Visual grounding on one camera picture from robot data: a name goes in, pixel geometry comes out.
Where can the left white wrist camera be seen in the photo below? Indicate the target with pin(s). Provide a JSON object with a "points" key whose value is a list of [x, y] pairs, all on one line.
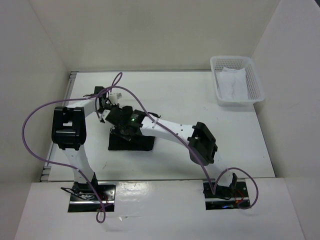
{"points": [[114, 98]]}

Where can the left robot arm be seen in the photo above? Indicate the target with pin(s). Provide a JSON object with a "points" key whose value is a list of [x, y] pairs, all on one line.
{"points": [[69, 132]]}

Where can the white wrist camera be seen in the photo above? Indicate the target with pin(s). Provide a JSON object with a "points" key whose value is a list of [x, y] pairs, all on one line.
{"points": [[114, 98], [103, 116]]}

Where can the white plastic lattice basket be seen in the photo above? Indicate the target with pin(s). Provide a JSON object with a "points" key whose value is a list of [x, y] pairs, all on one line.
{"points": [[255, 89]]}

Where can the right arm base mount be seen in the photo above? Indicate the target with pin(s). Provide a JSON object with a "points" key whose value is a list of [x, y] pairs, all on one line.
{"points": [[224, 199]]}

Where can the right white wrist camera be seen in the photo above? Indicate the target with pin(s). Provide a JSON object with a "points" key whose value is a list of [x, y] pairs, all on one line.
{"points": [[103, 116]]}

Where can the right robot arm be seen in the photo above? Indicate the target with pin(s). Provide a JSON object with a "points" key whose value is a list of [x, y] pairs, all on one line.
{"points": [[197, 138]]}

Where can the black pleated skirt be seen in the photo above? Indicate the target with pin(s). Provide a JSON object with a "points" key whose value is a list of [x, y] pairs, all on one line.
{"points": [[141, 143]]}

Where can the white folded cloth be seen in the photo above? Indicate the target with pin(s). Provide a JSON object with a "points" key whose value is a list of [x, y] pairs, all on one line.
{"points": [[232, 84]]}

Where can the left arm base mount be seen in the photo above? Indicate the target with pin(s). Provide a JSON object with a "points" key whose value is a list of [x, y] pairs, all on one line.
{"points": [[86, 201]]}

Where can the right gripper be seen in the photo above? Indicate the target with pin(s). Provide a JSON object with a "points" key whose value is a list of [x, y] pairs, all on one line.
{"points": [[115, 130]]}

